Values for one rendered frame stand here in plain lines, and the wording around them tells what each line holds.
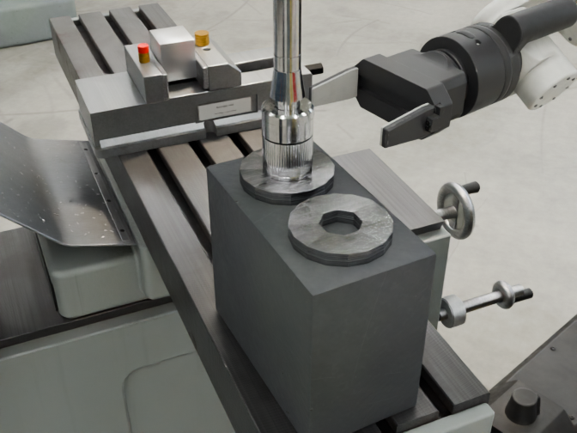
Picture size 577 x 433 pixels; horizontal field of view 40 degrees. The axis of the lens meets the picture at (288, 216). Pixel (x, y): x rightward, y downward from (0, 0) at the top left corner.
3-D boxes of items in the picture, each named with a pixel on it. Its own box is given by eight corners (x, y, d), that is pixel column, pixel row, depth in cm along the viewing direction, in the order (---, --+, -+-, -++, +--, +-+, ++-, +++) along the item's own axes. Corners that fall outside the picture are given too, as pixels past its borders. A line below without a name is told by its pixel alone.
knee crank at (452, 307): (520, 288, 161) (525, 265, 157) (538, 306, 156) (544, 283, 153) (427, 317, 154) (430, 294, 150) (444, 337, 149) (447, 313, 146)
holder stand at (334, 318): (310, 277, 93) (312, 126, 81) (418, 405, 77) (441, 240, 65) (215, 308, 88) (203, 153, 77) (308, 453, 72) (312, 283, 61)
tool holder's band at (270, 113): (322, 109, 72) (322, 99, 72) (299, 131, 69) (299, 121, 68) (276, 99, 74) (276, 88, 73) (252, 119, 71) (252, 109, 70)
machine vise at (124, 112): (281, 79, 137) (281, 18, 131) (317, 116, 126) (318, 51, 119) (78, 115, 126) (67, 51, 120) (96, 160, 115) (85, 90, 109)
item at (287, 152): (320, 161, 75) (322, 109, 72) (298, 185, 72) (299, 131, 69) (276, 149, 77) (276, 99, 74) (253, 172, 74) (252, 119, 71)
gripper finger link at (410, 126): (380, 120, 72) (428, 101, 75) (379, 151, 74) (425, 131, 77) (393, 127, 71) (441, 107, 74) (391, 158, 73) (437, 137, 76)
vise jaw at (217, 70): (215, 54, 128) (215, 31, 126) (242, 85, 119) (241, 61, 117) (180, 60, 126) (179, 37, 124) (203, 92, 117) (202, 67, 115)
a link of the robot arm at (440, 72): (352, 36, 81) (434, 10, 87) (348, 119, 86) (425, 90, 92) (442, 78, 73) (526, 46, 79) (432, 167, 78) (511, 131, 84)
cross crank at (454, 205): (454, 214, 166) (461, 166, 160) (487, 246, 158) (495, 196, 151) (387, 232, 161) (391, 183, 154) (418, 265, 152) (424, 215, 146)
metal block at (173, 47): (185, 62, 123) (182, 25, 120) (197, 76, 119) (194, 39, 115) (153, 67, 122) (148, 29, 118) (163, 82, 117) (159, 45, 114)
